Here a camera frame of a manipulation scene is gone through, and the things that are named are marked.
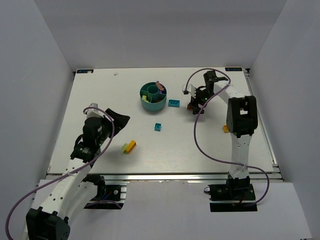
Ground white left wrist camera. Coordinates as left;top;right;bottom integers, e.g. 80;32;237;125
83;102;104;119

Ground blue corner label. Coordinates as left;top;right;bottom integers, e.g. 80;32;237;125
225;67;243;72
76;69;94;74

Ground left blue corner label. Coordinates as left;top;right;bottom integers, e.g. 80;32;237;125
76;69;94;74

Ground yellow small lego brick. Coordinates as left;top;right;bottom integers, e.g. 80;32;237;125
222;125;229;133

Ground yellow-orange long lego brick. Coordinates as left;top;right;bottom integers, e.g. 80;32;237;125
125;140;137;154

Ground dark orange long lego brick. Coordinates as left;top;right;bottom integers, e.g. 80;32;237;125
187;104;194;111

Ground aluminium table rail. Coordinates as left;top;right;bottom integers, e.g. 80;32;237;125
243;68;284;182
47;172;285;182

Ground aluminium right table rail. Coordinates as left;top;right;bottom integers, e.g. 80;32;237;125
243;68;284;182

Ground teal round divided container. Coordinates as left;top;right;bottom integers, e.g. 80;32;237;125
139;81;167;113

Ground teal long lego brick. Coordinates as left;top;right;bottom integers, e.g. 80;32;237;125
168;99;180;108

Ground aluminium front table rail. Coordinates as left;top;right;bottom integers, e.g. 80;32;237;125
47;172;285;182

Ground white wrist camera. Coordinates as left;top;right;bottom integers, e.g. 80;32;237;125
83;102;104;119
182;84;197;98

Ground small teal square lego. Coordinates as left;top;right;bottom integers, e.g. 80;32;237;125
154;122;162;132

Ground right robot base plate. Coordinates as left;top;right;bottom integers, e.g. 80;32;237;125
203;184;258;213

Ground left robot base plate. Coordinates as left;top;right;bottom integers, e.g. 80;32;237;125
84;184;127;210

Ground light green small lego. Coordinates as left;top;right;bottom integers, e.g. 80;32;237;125
121;143;129;154

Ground right blue corner label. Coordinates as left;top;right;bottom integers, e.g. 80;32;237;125
225;67;243;72

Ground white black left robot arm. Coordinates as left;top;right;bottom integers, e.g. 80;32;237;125
26;105;130;240

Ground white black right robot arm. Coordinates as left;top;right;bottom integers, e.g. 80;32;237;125
183;67;258;200

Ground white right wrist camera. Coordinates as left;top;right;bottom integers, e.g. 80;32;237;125
182;84;197;98

